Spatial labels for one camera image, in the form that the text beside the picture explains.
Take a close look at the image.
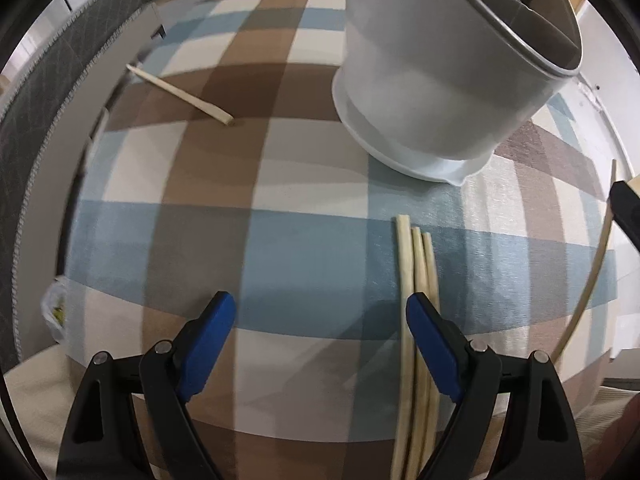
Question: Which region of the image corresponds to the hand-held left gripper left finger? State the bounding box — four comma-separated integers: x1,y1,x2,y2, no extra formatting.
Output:
56,290,237,480

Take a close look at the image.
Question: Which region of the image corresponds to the clear plastic bag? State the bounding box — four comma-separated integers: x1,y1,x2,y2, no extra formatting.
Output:
42,277,68,346

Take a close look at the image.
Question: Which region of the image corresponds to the checkered tablecloth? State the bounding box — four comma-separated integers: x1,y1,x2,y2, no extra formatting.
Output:
60,0,626,480

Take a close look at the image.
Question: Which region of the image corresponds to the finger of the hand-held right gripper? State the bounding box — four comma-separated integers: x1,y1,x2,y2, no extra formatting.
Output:
609,180,640,253

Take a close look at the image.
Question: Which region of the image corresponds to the grey bed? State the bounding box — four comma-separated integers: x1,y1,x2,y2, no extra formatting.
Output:
0,0,166,361

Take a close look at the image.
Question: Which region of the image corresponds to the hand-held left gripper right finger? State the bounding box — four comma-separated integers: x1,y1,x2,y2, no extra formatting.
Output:
406,291,586,480

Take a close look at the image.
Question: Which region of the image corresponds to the white grey utensil holder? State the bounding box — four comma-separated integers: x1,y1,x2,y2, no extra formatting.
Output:
331,0,585,183

